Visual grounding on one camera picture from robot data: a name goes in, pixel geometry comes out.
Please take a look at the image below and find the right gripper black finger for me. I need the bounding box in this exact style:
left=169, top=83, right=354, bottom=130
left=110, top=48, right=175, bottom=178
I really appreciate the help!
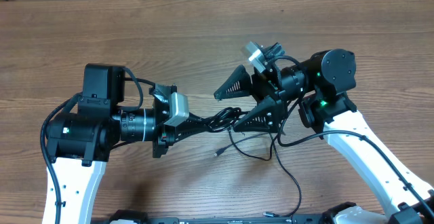
left=233, top=96, right=282, bottom=132
left=214, top=64, right=252, bottom=100

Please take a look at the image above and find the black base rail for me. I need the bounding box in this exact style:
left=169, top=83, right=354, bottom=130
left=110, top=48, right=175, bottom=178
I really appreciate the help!
left=91, top=202, right=430, bottom=224

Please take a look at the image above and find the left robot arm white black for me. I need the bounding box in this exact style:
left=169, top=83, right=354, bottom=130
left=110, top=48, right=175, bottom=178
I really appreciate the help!
left=40, top=64, right=210, bottom=223

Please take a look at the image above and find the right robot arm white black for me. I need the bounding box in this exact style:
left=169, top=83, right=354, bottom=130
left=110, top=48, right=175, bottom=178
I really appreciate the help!
left=214, top=48, right=433, bottom=223

